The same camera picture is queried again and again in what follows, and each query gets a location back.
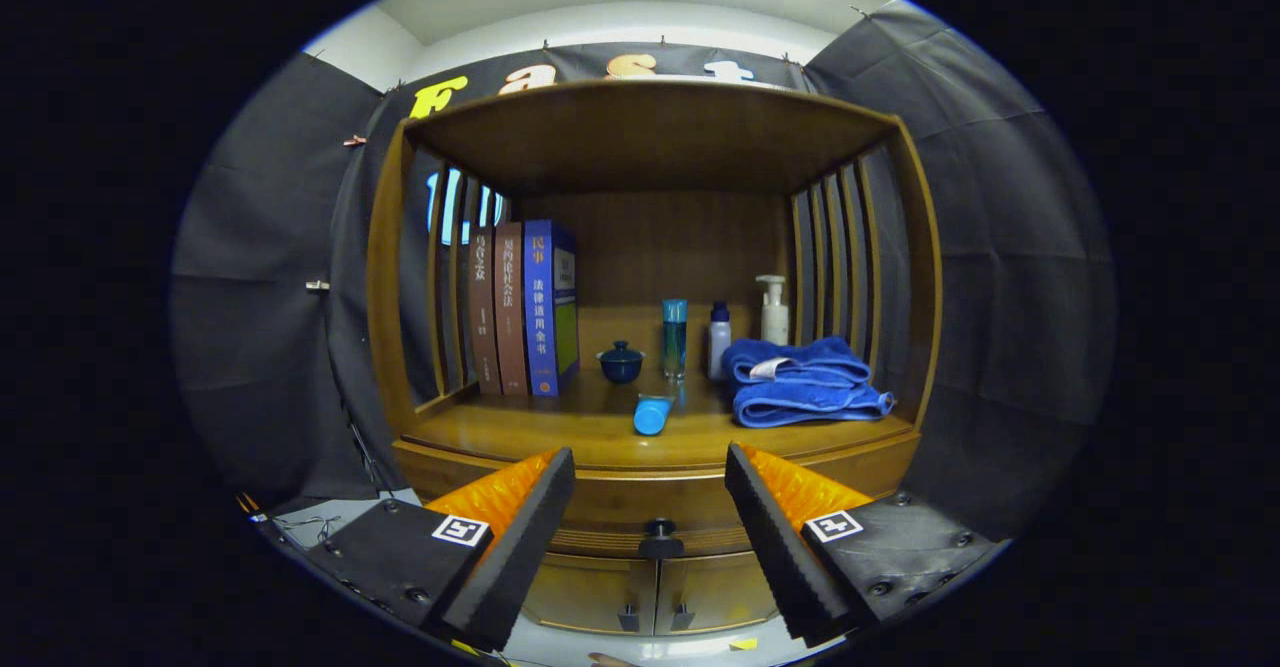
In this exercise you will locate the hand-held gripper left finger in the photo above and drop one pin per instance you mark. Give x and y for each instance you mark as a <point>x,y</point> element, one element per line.
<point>520,547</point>

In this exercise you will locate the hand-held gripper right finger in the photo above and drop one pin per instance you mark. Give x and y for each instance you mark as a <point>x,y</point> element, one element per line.
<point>780,547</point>

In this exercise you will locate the blue and white cosmetic tube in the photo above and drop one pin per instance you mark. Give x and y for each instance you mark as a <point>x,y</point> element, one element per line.
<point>652,415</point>

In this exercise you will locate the wooden cabinet door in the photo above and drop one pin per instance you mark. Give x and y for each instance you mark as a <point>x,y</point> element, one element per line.
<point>715,592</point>
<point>590,592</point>

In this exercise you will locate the wooden countertop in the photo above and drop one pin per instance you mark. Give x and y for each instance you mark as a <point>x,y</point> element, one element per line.
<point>560,432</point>

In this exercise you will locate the wooden cabinet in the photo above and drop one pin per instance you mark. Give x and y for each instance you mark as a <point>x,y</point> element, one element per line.
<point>660,237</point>

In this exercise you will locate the yellow paper scrap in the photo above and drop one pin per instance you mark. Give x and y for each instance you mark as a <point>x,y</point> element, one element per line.
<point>742,643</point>

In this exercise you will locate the folded blue towel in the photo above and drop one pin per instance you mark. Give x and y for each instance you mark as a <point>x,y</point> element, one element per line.
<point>800,397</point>

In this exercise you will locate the dark blue lidded teacup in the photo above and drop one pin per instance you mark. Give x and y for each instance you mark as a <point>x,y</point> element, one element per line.
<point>621,364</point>

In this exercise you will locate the white bottle with blue cap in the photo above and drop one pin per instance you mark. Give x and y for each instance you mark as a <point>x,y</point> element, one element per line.
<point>719,345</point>

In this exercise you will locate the white pump bottle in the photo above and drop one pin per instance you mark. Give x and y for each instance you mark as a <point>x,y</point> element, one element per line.
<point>774,319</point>

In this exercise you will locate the blue glass bottle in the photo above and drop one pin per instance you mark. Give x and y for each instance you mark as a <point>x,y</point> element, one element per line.
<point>675,342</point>

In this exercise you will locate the dark brown book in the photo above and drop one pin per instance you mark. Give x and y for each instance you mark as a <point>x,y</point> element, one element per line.
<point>484,317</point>

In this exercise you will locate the reddish brown book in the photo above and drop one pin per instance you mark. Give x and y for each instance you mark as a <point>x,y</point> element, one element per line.
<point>510,312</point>

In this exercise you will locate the thick blue book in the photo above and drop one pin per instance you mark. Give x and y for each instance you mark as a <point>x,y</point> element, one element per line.
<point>540,312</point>

